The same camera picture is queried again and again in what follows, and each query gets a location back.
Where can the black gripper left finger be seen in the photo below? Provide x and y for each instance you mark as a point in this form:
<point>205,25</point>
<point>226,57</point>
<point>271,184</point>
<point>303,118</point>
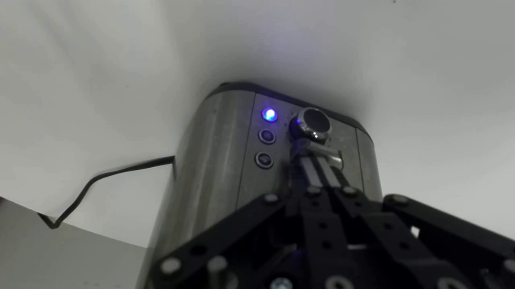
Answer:
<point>226,235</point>

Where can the silver coffee machine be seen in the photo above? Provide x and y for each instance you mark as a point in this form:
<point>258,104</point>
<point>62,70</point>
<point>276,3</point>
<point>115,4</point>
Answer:
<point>214,161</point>

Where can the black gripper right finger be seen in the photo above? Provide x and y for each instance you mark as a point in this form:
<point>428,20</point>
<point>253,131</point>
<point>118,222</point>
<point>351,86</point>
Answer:
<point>428,231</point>

